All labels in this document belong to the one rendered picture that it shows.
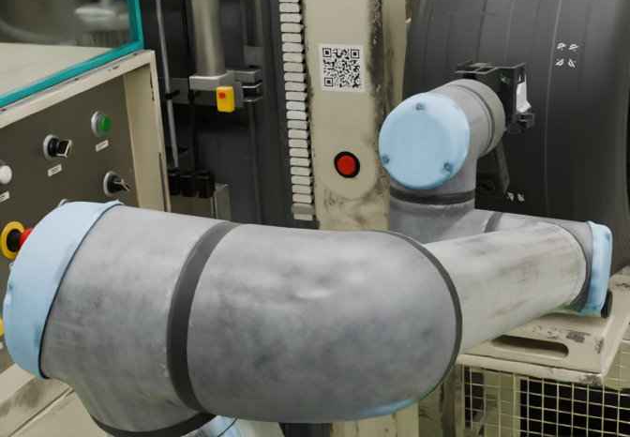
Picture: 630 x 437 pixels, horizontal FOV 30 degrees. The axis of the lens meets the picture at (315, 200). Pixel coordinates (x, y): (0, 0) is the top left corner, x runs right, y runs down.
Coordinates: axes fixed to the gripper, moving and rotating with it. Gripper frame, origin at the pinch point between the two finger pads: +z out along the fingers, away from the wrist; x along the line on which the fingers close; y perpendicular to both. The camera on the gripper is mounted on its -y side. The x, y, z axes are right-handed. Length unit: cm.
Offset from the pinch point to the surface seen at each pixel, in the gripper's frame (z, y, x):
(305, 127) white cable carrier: 24.1, -9.1, 41.2
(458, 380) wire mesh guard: 71, -69, 29
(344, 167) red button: 23.2, -15.1, 33.9
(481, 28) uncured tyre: 4.2, 9.7, 5.9
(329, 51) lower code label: 21.4, 3.7, 35.6
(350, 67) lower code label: 21.7, 1.2, 32.2
